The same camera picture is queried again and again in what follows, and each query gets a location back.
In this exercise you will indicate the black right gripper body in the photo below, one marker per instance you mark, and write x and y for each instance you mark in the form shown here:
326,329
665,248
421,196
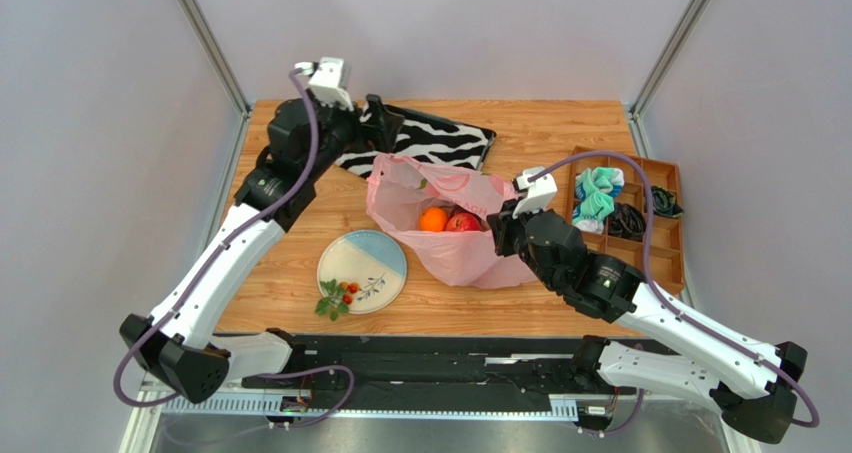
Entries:
505,232

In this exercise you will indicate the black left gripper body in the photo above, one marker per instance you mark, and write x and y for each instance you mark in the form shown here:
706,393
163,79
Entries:
342,132

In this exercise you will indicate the pink printed plastic bag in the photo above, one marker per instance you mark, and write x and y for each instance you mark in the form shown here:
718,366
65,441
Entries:
400,188

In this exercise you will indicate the red apple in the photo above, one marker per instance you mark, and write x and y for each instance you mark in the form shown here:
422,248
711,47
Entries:
463,222

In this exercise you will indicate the orange fruit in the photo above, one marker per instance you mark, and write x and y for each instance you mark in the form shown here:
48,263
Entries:
433,219

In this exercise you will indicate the green leafy sprig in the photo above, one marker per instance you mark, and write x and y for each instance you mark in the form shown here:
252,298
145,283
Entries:
335,300

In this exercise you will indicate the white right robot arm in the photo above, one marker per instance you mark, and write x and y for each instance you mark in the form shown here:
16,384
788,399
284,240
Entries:
749,383

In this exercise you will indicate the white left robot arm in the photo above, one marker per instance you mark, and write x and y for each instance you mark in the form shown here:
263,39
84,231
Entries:
176,342

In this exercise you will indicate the zebra striped cloth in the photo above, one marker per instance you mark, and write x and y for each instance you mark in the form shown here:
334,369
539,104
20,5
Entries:
428,138

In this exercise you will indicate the teal and white socks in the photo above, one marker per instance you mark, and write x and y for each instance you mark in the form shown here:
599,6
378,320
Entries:
596,190

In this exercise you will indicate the wooden compartment tray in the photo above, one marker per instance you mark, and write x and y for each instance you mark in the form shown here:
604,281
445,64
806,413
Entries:
666,247

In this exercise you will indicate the black rolled socks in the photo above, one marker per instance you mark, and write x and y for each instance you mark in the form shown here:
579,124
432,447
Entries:
626,222

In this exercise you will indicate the dark blue patterned socks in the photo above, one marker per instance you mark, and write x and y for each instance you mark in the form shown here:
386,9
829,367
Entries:
665,203

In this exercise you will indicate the white floral plate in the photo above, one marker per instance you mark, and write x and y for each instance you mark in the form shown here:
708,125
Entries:
372,262

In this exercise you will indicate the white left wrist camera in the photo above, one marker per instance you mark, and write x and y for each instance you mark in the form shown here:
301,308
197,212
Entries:
328,80

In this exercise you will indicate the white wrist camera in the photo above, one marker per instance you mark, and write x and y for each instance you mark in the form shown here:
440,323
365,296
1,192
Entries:
536,188
328,80

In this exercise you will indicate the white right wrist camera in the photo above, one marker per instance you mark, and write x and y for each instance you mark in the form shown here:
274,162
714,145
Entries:
536,188

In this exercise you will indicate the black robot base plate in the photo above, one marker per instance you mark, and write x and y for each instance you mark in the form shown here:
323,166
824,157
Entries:
440,373

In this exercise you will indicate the aluminium frame rail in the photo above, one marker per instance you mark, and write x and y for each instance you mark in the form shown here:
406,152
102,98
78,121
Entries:
239,419

